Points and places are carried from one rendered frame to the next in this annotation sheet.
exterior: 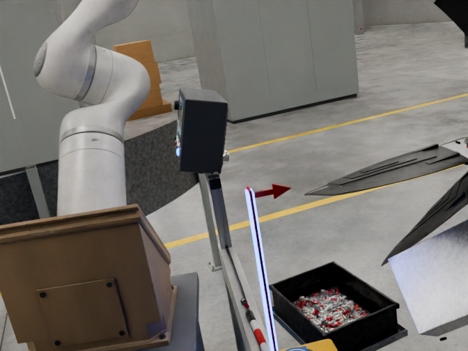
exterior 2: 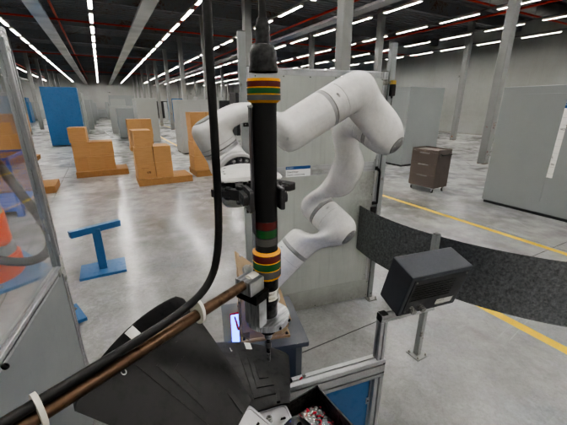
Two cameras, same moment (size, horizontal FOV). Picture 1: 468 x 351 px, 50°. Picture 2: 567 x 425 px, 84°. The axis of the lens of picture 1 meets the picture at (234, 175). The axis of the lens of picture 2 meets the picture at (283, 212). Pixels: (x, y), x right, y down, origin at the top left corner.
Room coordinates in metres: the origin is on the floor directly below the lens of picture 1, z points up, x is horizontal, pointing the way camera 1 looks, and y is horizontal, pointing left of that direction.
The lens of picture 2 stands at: (0.67, -0.80, 1.76)
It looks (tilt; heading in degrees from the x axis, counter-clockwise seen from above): 19 degrees down; 77
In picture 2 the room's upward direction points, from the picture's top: straight up
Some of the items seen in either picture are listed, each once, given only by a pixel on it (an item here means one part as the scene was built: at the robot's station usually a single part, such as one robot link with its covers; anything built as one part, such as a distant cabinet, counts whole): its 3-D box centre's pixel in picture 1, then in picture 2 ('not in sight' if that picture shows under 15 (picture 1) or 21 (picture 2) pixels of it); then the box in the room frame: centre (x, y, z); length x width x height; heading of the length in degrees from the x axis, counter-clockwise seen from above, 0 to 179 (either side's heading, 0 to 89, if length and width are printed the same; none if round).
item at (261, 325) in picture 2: not in sight; (263, 296); (0.74, -0.37, 1.47); 0.09 x 0.07 x 0.10; 41
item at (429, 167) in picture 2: not in sight; (429, 169); (5.25, 5.07, 0.45); 0.68 x 0.47 x 0.90; 109
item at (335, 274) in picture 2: not in sight; (318, 191); (1.49, 1.53, 1.10); 1.21 x 0.06 x 2.20; 6
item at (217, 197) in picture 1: (219, 212); (380, 336); (1.23, 0.05, 0.96); 0.03 x 0.03 x 0.20; 6
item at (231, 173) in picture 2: not in sight; (246, 181); (0.73, -0.26, 1.63); 0.11 x 0.10 x 0.07; 97
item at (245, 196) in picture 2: not in sight; (238, 197); (0.71, -0.35, 1.63); 0.07 x 0.03 x 0.03; 97
